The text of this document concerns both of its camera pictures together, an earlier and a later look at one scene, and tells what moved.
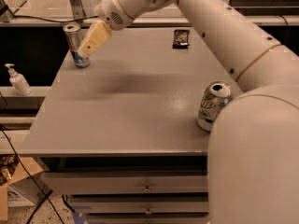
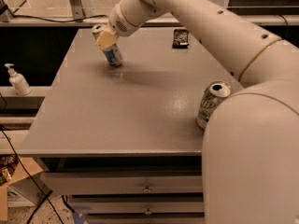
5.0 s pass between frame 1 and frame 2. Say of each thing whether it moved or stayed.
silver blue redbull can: moved
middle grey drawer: stayed
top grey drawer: stayed
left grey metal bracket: stayed
